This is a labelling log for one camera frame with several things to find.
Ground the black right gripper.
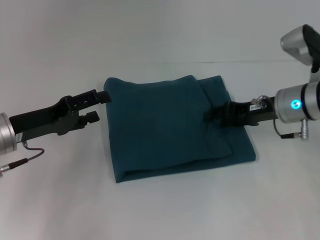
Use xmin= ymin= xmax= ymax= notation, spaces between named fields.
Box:
xmin=203 ymin=95 xmax=279 ymax=129

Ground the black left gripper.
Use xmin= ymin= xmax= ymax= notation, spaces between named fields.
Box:
xmin=8 ymin=88 xmax=112 ymax=145

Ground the teal blue t-shirt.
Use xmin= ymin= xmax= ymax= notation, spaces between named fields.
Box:
xmin=103 ymin=74 xmax=257 ymax=185

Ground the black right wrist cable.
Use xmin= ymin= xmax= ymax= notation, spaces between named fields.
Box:
xmin=272 ymin=118 xmax=301 ymax=139

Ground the dark red left cable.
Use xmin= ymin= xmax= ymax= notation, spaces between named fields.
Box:
xmin=0 ymin=140 xmax=46 ymax=176

